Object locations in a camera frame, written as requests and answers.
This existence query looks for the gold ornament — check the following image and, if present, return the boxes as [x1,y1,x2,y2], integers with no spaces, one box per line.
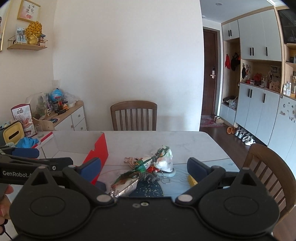
[25,21,43,45]

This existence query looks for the yellow tissue box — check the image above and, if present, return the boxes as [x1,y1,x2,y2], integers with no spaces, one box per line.
[3,122,25,146]

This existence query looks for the framed calligraphy picture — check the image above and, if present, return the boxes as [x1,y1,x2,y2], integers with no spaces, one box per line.
[17,0,42,23]

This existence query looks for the silver foil snack bag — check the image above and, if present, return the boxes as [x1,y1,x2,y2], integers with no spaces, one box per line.
[110,177,140,199]

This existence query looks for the wooden slat-back chair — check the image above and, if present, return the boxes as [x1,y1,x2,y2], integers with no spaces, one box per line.
[110,100,158,131]
[240,144,296,210]

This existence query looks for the white wooden sideboard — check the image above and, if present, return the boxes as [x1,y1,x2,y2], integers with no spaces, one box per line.
[35,100,87,131]

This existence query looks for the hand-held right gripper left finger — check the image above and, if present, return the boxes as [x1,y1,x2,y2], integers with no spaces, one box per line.
[22,157,116,207]

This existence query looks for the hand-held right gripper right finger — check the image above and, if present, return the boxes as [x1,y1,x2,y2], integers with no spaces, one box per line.
[174,157,272,207]

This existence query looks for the photo card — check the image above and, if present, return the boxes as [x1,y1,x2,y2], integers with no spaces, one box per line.
[16,25,27,44]

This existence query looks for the round pale dish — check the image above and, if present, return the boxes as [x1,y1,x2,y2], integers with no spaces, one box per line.
[161,168,176,178]

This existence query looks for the blue cloth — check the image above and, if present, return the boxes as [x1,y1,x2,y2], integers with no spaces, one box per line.
[15,137,40,149]

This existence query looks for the black hanging bag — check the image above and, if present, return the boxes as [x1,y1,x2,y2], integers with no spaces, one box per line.
[231,52,241,71]

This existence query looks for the black wrist cord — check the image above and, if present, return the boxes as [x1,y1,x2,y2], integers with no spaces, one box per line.
[0,219,14,240]

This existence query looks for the white printed plastic bag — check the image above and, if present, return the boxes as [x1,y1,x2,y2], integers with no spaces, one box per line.
[153,148,174,172]

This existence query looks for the grey wall cabinet unit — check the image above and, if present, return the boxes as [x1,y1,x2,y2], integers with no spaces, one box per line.
[220,6,296,167]

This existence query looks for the red cardboard box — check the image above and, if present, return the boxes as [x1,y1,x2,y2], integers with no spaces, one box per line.
[35,131,109,186]

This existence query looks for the gold framed panel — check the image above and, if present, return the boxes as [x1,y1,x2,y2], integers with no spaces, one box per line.
[0,0,11,52]

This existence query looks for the dark packet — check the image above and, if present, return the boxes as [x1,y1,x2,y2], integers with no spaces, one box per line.
[139,173,160,184]

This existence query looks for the row of white sneakers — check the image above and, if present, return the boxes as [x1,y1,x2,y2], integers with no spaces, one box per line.
[234,128,256,146]

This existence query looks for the blue globe ball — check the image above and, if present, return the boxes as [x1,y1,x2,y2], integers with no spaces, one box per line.
[50,89,63,102]

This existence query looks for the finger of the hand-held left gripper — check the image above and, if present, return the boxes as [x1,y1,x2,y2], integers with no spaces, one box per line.
[9,156,74,172]
[0,146,40,160]

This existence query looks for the brown entrance door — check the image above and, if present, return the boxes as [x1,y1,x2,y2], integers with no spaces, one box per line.
[201,27,219,117]

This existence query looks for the person's left hand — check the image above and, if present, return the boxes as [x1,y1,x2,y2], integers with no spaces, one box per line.
[0,184,14,220]

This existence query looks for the wooden wall shelf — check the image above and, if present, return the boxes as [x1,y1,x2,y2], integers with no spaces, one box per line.
[7,35,48,51]

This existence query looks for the red white snack bag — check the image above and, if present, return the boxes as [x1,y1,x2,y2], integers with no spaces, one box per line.
[10,103,38,138]

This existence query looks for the dark glass cabinet door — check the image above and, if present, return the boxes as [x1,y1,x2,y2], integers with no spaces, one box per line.
[277,8,296,44]

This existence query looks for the patterned door mat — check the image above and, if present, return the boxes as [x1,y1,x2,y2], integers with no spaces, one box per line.
[200,117,226,128]

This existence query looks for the rabbit plush toy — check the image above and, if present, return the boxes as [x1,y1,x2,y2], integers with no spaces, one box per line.
[124,156,144,168]

